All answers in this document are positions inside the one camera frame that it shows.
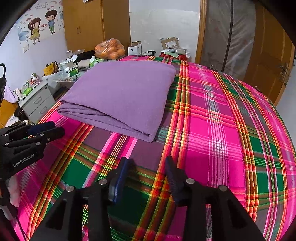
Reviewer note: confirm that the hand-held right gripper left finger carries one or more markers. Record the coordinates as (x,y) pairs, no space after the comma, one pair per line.
(120,183)

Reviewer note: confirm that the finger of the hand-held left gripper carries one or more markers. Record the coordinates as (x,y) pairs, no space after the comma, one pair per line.
(42,127)
(46,136)

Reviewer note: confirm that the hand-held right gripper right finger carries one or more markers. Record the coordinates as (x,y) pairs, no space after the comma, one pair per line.
(172,183)

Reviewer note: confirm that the purple fleece sweater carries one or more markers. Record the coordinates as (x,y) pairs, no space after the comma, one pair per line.
(120,92)

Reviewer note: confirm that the person's left hand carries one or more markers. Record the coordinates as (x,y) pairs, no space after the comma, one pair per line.
(15,192)

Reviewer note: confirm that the grey drawer cabinet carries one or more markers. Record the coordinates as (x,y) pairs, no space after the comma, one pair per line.
(37,102)

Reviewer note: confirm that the wooden bed headboard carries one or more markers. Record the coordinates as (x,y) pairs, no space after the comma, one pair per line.
(8,113)

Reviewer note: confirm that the light purple cloth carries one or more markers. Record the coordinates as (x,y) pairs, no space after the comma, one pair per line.
(11,95)

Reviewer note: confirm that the yellow bag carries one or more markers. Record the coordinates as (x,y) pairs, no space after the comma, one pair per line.
(50,69)

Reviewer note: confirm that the green white carton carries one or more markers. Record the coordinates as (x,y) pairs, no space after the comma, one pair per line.
(69,69)

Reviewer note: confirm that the pink green plaid blanket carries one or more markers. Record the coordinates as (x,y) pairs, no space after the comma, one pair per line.
(219,115)

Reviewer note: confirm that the black pouch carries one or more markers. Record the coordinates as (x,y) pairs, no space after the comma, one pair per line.
(84,56)

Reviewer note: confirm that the green tissue pack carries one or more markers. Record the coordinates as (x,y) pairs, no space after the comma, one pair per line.
(95,61)

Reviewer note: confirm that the bag of oranges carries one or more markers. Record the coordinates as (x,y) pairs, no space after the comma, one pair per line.
(109,49)

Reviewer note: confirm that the wooden wardrobe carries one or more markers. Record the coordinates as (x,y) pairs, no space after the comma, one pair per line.
(92,23)

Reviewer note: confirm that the small white box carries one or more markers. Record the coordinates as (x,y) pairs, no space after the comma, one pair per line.
(134,49)

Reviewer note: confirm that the red box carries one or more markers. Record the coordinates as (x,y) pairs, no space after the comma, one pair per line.
(173,56)

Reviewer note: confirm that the brown cardboard box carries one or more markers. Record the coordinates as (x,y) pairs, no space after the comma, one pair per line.
(170,42)

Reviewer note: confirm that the wooden door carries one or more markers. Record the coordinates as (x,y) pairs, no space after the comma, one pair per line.
(270,58)

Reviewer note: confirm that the white wall socket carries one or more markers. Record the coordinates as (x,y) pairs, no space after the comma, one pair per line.
(26,48)

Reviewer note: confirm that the cartoon wall sticker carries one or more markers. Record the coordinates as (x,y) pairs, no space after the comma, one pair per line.
(41,23)

